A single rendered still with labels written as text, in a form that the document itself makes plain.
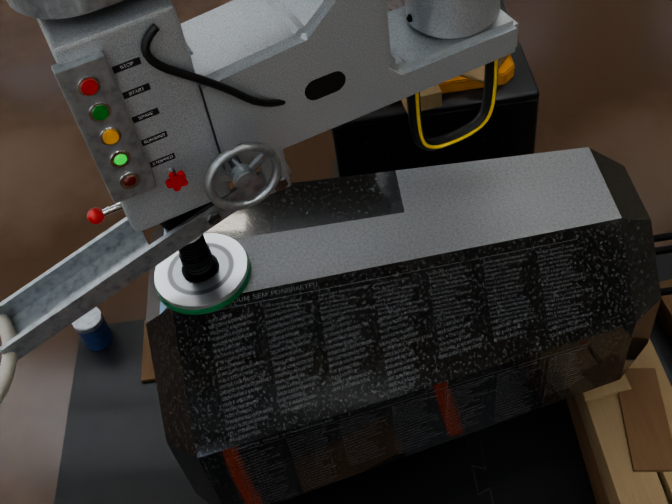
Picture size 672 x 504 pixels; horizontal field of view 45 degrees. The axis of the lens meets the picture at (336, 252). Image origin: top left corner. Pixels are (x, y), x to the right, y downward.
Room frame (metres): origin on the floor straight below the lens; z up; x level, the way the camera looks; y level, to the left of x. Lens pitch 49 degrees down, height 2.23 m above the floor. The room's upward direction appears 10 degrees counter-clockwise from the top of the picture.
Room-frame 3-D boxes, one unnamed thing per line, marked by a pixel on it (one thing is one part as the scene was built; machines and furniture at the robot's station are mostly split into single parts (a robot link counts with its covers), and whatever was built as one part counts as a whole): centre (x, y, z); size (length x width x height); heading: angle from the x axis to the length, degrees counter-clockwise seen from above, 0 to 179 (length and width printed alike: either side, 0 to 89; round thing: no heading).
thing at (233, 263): (1.21, 0.30, 0.87); 0.21 x 0.21 x 0.01
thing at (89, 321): (1.74, 0.86, 0.08); 0.10 x 0.10 x 0.13
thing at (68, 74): (1.08, 0.34, 1.40); 0.08 x 0.03 x 0.28; 109
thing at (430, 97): (1.82, -0.30, 0.81); 0.20 x 0.10 x 0.05; 5
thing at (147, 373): (1.65, 0.65, 0.02); 0.25 x 0.10 x 0.01; 179
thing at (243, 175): (1.13, 0.15, 1.22); 0.15 x 0.10 x 0.15; 109
